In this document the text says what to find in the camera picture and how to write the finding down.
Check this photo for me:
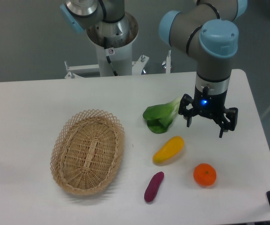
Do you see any black cable on pedestal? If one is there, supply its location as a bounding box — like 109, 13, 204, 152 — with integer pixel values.
103, 37, 119, 77

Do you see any oval woven wicker basket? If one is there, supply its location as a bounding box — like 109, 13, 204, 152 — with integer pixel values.
50, 109, 125, 196

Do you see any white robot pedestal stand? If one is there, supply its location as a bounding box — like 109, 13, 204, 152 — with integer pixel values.
65, 13, 149, 79

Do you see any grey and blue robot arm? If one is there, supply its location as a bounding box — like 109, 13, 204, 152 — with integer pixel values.
60, 0, 248, 134

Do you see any orange tangerine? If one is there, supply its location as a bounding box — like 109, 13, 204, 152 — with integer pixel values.
193, 163, 217, 186

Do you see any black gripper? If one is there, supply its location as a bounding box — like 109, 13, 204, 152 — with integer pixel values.
178, 73, 238, 138

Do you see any green bok choy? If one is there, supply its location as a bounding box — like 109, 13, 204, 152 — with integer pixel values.
142, 97, 182, 134

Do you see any purple sweet potato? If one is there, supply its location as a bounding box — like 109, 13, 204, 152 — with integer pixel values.
144, 172, 165, 203

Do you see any yellow mango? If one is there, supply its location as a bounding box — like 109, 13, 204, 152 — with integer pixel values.
153, 136, 184, 164

